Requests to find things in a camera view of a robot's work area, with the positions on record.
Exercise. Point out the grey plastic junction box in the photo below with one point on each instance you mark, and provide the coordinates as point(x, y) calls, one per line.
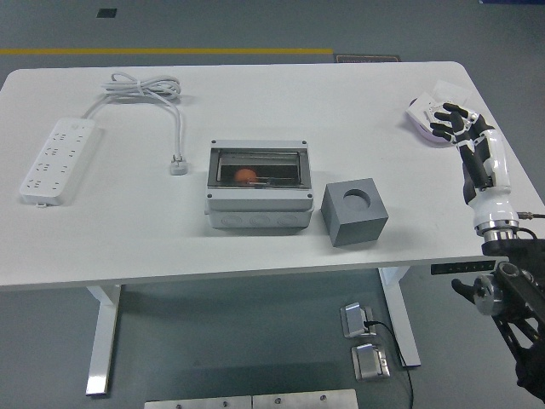
point(259, 213)

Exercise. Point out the white card packet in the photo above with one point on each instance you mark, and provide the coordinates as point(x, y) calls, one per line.
point(419, 106)

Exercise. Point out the clear plastic packet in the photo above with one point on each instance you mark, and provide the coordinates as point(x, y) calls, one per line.
point(453, 90)

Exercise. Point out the black floor hatch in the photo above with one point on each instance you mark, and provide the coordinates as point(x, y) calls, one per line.
point(105, 13)

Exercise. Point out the grey cube battery holder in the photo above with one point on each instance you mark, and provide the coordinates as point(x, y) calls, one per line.
point(353, 226)

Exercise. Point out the robot right hand white black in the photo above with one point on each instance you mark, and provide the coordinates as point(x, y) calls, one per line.
point(494, 170)

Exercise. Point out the grey metal plate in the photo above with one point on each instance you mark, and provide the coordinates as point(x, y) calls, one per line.
point(196, 403)

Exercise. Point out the white power strip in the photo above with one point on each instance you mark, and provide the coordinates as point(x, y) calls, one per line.
point(55, 162)

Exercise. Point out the brown floor plate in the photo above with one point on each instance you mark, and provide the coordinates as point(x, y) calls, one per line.
point(367, 59)

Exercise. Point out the silver floor socket box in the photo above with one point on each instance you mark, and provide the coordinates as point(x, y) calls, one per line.
point(353, 319)
point(368, 362)

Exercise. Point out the purple plastic tray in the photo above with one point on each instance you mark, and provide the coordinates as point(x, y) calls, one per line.
point(419, 134)

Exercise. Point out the black table control panel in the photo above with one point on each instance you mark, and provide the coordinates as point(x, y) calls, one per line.
point(460, 267)

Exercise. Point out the white socket panel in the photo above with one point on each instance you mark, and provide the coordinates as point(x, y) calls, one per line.
point(431, 113)

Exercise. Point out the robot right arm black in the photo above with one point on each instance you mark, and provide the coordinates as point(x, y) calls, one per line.
point(519, 294)

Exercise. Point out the transparent hinged box lid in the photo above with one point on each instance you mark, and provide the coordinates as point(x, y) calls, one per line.
point(255, 147)

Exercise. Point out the white table leg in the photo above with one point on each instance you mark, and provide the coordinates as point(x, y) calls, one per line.
point(102, 341)
point(404, 332)

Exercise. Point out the orange cylindrical battery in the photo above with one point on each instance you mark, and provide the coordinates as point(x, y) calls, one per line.
point(244, 176)

